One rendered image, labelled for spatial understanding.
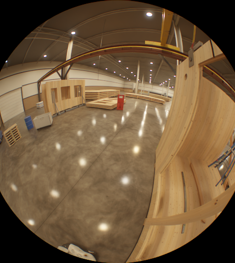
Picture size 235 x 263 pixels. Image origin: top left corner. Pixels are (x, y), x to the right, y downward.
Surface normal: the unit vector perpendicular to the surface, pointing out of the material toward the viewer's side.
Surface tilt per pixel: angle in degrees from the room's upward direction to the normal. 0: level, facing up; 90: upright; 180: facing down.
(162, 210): 0
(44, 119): 90
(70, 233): 0
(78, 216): 0
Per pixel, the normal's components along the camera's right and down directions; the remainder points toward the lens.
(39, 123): 0.57, 0.45
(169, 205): 0.07, -0.86
